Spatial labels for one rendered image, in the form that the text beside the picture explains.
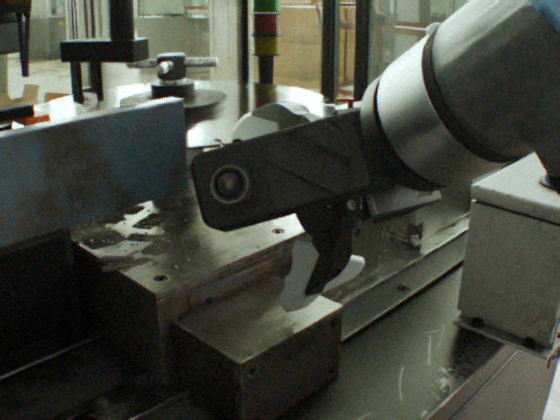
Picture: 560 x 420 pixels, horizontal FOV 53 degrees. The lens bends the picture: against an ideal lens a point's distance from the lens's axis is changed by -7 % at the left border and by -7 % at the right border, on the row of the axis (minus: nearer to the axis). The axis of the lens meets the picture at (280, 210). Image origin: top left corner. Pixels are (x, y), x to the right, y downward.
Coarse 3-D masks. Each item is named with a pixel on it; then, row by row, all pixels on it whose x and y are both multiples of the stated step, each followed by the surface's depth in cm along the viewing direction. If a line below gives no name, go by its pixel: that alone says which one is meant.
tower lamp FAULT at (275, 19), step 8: (256, 16) 83; (264, 16) 83; (272, 16) 83; (280, 16) 85; (256, 24) 83; (264, 24) 83; (272, 24) 83; (280, 24) 85; (256, 32) 84; (264, 32) 84; (272, 32) 84; (280, 32) 85
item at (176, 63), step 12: (156, 60) 58; (168, 60) 57; (180, 60) 58; (192, 60) 58; (204, 60) 58; (216, 60) 58; (156, 72) 55; (168, 72) 58; (180, 72) 58; (168, 84) 58
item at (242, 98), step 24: (72, 96) 67; (120, 96) 66; (240, 96) 65; (264, 96) 65; (288, 96) 65; (312, 96) 65; (192, 120) 54; (216, 120) 54; (192, 144) 46; (216, 144) 46
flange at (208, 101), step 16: (192, 80) 60; (128, 96) 61; (144, 96) 60; (160, 96) 58; (176, 96) 58; (192, 96) 59; (208, 96) 59; (224, 96) 60; (192, 112) 56; (208, 112) 57
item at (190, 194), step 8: (192, 152) 60; (200, 152) 61; (192, 160) 60; (192, 184) 61; (184, 192) 61; (192, 192) 61; (160, 200) 61; (168, 200) 61; (176, 200) 61; (184, 200) 61; (192, 200) 62
